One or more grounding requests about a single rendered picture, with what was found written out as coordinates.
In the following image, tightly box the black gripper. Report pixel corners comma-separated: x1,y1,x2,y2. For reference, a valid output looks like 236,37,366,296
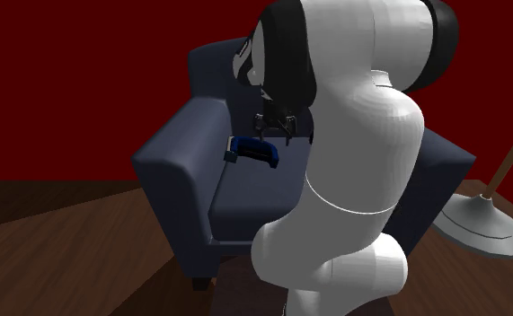
253,88,299,147

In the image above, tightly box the blue and black flat device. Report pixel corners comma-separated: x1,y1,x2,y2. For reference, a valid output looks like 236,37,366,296
223,135,280,170

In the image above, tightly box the dark blue armchair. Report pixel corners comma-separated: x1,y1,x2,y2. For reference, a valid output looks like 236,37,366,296
130,37,477,292

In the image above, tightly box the floor lamp with grey base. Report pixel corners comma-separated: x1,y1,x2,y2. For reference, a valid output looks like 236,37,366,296
429,108,513,260

